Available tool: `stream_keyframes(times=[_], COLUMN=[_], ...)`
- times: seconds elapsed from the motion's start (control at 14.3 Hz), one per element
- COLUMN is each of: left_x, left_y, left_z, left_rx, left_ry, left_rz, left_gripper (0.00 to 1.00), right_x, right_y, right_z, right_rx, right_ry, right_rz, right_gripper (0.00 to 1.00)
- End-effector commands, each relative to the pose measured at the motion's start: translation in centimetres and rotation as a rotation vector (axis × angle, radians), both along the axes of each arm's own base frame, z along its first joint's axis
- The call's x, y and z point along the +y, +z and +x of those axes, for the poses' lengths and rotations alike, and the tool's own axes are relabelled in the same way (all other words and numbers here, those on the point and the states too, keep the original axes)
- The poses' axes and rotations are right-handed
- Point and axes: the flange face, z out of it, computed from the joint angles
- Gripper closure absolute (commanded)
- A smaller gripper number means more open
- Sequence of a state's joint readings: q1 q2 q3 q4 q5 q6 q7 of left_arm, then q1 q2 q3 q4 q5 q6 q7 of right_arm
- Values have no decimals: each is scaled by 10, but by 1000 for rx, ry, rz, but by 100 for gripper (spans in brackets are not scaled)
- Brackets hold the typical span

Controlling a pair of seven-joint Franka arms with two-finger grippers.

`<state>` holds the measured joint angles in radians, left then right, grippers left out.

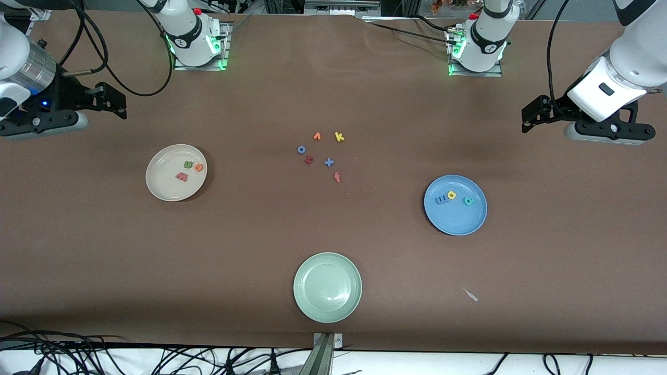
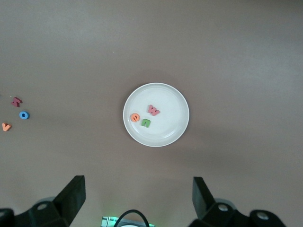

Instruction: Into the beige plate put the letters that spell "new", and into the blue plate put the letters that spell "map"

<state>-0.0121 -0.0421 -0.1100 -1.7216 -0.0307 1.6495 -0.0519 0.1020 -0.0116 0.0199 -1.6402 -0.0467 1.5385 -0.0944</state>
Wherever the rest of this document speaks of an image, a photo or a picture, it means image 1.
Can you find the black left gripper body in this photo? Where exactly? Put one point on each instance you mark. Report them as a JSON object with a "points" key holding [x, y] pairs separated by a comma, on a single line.
{"points": [[556, 107]]}

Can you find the beige round plate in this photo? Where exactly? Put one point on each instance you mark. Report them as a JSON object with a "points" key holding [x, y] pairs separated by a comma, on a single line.
{"points": [[167, 187]]}

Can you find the pink foam letter w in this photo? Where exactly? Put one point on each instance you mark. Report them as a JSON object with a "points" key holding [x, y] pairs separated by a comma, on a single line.
{"points": [[182, 177]]}

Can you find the blue foam letter m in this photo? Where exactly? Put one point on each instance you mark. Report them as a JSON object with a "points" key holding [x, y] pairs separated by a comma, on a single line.
{"points": [[441, 199]]}

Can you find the silver table corner bracket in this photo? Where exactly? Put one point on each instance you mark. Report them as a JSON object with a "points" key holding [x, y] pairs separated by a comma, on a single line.
{"points": [[40, 15]]}

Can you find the white paper scrap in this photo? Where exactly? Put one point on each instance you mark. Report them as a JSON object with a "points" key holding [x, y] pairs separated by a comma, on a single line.
{"points": [[471, 296]]}

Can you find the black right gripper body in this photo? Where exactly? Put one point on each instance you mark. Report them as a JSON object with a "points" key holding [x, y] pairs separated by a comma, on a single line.
{"points": [[71, 94]]}

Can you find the grey power strip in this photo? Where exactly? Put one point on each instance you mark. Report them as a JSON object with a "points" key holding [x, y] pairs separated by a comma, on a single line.
{"points": [[338, 7]]}

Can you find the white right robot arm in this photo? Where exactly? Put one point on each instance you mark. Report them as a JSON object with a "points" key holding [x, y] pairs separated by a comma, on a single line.
{"points": [[185, 26]]}

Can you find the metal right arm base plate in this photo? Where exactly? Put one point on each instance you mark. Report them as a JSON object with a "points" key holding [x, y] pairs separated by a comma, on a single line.
{"points": [[180, 65]]}

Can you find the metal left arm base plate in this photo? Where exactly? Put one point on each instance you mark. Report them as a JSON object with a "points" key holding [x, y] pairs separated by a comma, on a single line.
{"points": [[495, 73]]}

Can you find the blue round plate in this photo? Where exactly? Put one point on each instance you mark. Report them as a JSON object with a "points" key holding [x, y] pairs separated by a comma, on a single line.
{"points": [[455, 219]]}

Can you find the aluminium camera mount post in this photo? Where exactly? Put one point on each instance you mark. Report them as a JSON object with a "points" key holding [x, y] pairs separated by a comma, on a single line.
{"points": [[323, 359]]}

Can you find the pale green round plate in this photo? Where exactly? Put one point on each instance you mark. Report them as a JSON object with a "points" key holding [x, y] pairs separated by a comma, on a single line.
{"points": [[327, 287]]}

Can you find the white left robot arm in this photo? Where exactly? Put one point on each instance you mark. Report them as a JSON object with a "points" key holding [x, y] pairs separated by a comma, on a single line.
{"points": [[482, 36]]}

